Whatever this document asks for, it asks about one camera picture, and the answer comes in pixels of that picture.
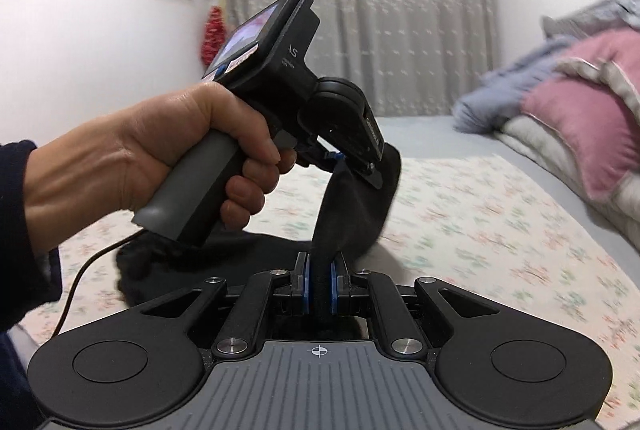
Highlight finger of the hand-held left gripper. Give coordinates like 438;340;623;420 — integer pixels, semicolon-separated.
299;144;347;167
350;157;388;191

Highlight light grey folded quilt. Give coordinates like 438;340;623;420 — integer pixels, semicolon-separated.
494;57;640;257

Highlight person's left hand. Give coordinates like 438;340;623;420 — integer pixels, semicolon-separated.
52;84;297;255

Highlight blue fleece blanket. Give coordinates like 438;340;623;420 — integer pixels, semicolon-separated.
451;0;640;134

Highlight person's left forearm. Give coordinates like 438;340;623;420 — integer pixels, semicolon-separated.
0;137;65;336

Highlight floral printed blanket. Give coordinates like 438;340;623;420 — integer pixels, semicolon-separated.
20;154;640;430

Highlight grey star-patterned curtain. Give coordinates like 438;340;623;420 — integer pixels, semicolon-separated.
219;0;502;119

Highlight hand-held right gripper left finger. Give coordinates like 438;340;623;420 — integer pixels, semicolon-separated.
140;252;312;357

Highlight red hanging cloth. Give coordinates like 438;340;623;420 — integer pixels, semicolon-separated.
200;4;229;66

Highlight black cable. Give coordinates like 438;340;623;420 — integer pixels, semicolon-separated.
55;232;151;342

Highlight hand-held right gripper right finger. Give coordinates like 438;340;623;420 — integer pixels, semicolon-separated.
329;252;501;357

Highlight black pants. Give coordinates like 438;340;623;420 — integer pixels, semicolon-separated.
115;145;403;342

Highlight pink quilt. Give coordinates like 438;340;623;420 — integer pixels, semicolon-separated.
520;31;640;201

